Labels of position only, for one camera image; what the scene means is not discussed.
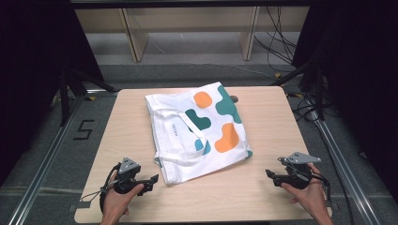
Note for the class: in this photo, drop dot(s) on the person's left hand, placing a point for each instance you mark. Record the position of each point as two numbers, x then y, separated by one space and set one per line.
117 200

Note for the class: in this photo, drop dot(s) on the black metal stand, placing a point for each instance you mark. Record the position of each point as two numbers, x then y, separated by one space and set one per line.
316 87
67 93

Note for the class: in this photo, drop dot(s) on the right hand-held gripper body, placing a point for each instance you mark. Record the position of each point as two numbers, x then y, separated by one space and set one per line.
297 175

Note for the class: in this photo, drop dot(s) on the light wooden shelf unit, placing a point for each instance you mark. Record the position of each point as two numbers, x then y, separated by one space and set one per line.
187 22

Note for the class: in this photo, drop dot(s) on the person's right hand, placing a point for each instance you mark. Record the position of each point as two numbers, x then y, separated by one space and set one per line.
308 197

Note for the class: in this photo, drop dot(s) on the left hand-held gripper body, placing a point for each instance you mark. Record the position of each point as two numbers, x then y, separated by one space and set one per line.
125 178

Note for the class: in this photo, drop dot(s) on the black overhead beam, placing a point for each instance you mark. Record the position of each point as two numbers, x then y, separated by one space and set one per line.
187 3

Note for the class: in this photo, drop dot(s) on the white tote bag coloured blobs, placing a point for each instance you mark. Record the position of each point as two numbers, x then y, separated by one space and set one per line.
178 140

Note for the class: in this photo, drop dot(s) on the aluminium floor rail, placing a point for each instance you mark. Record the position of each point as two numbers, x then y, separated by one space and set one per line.
43 168
344 175

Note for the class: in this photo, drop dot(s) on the black curtain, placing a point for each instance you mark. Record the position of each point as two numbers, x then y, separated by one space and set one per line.
359 78
34 78

